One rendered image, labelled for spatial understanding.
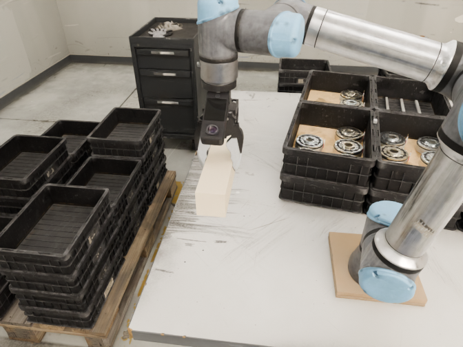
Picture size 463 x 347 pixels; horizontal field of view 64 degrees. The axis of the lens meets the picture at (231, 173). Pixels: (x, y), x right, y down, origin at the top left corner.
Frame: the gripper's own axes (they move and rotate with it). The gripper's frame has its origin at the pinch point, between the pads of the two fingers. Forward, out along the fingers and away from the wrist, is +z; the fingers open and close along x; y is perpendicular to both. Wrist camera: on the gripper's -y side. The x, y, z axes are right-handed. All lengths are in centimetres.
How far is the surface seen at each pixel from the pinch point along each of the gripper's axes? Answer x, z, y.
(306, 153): -23.0, 16.7, 35.9
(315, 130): -29, 26, 70
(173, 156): 66, 109, 170
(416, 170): -56, 17, 30
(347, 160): -36, 17, 34
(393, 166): -49, 17, 32
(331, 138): -35, 26, 64
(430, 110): -82, 26, 97
